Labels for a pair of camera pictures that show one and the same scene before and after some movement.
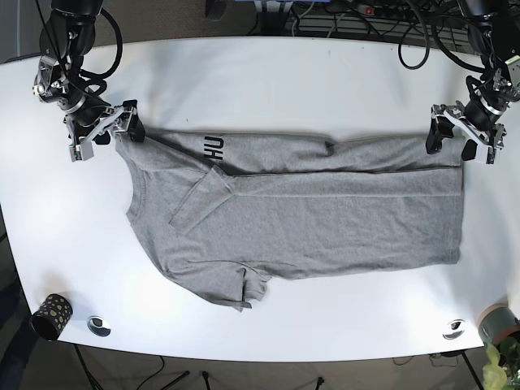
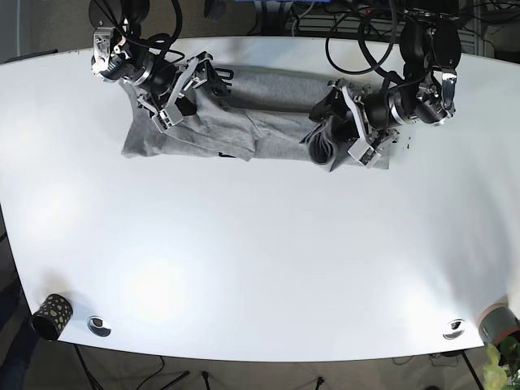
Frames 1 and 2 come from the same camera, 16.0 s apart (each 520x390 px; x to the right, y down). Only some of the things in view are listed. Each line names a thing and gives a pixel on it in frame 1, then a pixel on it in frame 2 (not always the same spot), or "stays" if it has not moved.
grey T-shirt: [223, 212] → [253, 114]
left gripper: [88, 117] → [161, 84]
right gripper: [481, 119] → [375, 114]
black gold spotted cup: [52, 316] stays
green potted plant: [503, 370] stays
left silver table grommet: [98, 326] stays
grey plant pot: [497, 321] stays
